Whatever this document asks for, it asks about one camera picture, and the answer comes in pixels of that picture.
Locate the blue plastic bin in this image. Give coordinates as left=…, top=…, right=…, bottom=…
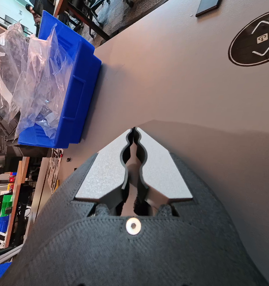
left=18, top=10, right=102, bottom=149

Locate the green storage bin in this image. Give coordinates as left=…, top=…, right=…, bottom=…
left=0, top=194, right=13, bottom=217

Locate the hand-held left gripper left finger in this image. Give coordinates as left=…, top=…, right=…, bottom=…
left=75, top=127, right=135, bottom=215

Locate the black flat device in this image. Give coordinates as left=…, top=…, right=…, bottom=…
left=195, top=0, right=222, bottom=17

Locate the lego sticker sheet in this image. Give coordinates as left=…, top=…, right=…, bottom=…
left=46, top=147, right=64, bottom=193

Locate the blue storage bin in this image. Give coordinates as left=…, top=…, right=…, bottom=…
left=0, top=216, right=10, bottom=233

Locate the wooden edged desk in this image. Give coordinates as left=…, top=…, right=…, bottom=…
left=5, top=156, right=30, bottom=248
left=53, top=0, right=110, bottom=42

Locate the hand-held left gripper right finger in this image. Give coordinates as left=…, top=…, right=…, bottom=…
left=134, top=126, right=193, bottom=216

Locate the empty clear plastic bag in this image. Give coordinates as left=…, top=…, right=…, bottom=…
left=10, top=28, right=75, bottom=140
left=0, top=22, right=31, bottom=122

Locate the black round desk sticker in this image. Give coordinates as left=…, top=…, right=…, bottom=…
left=228, top=9, right=269, bottom=67

